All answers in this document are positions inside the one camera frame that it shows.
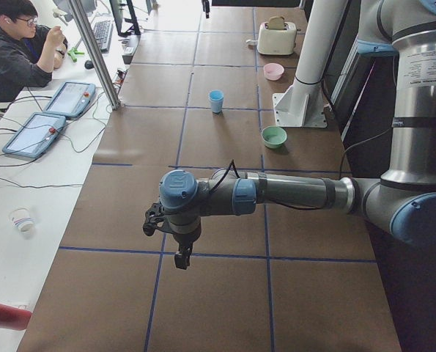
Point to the paper cup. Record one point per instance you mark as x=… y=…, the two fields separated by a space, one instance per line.
x=23 y=222

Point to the white pedestal column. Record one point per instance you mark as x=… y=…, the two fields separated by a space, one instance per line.
x=301 y=106

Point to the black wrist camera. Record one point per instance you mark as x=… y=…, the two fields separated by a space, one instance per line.
x=155 y=219

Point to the aluminium frame post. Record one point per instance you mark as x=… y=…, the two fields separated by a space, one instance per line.
x=85 y=29

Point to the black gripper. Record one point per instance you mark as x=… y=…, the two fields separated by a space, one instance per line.
x=185 y=240

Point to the black monitor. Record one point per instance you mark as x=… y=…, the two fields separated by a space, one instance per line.
x=125 y=18

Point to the black keyboard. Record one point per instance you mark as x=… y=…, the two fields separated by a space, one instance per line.
x=102 y=31

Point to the light blue cup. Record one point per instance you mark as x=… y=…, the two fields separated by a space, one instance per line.
x=216 y=106

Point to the pink bowl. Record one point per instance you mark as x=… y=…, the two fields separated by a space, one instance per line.
x=273 y=71

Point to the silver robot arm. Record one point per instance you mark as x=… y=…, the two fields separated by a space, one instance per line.
x=402 y=201

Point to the cream toaster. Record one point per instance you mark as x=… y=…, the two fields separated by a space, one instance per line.
x=279 y=42

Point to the black computer mouse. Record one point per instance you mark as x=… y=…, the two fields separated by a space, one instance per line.
x=88 y=65

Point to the teach pendant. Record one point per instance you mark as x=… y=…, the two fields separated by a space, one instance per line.
x=35 y=136
x=71 y=99

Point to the green handheld object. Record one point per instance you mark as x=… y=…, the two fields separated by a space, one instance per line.
x=73 y=53

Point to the teach pendant far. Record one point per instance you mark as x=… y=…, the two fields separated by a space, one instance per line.
x=71 y=99

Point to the seated person black jacket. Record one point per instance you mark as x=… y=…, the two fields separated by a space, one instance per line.
x=29 y=52

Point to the red bottle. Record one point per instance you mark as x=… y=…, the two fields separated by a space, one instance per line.
x=14 y=318

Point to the toast slice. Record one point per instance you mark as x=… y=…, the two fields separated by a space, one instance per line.
x=276 y=23

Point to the green bowl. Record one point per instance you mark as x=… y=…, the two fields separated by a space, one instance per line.
x=273 y=136

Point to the teach pendant near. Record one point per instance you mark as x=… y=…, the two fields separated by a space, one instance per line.
x=35 y=136

